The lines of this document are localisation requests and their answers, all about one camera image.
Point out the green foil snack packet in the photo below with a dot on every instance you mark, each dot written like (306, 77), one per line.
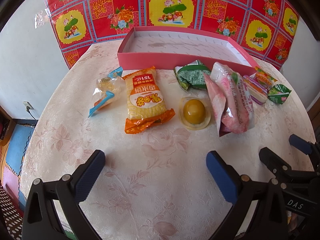
(192, 75)

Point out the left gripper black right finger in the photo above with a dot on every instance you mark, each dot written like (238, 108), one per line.
(269, 219)

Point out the orange rice cracker packet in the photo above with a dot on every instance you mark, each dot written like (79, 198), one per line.
(145, 102)

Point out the purple candy tin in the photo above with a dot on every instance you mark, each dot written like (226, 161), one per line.
(258, 92)

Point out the red floral wall poster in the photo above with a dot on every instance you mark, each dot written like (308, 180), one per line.
(264, 28)

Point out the yellow jelly cup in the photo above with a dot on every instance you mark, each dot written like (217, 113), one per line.
(194, 113)

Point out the clear blue-edged candy packet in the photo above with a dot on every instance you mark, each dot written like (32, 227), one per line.
(107, 90)

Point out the white wall socket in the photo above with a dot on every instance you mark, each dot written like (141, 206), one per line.
(28, 106)

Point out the green triangular snack packet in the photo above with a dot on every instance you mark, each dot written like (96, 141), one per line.
(278, 94)

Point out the pink jelly drink pouch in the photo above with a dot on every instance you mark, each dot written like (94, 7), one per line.
(230, 100)

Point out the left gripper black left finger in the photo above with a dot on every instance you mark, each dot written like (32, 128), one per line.
(40, 219)

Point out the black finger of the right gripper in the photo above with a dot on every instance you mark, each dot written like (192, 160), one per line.
(307, 147)
(275, 166)

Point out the blue pink foam mat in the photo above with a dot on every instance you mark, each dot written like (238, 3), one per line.
(13, 154)

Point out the pink shallow cardboard box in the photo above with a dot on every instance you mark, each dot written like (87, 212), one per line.
(169, 47)

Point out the burger gummy packet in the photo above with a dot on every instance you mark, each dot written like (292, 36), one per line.
(264, 79)

